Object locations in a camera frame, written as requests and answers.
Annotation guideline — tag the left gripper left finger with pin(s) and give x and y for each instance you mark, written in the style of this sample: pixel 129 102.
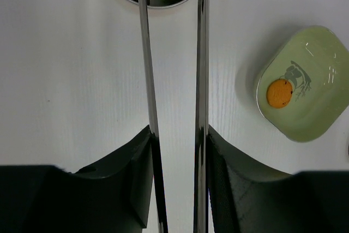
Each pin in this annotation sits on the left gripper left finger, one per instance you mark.
pixel 110 195

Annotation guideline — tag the orange round food piece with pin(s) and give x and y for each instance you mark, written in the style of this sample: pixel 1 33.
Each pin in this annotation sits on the orange round food piece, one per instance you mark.
pixel 279 93

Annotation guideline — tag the silver metal tongs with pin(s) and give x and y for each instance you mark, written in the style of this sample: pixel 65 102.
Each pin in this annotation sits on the silver metal tongs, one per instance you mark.
pixel 200 223

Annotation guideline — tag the green square bowl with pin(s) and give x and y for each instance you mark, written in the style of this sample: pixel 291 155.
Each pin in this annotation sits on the green square bowl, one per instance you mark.
pixel 315 61

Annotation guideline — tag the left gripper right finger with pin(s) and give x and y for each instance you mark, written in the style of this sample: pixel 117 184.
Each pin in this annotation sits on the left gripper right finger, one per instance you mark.
pixel 249 196

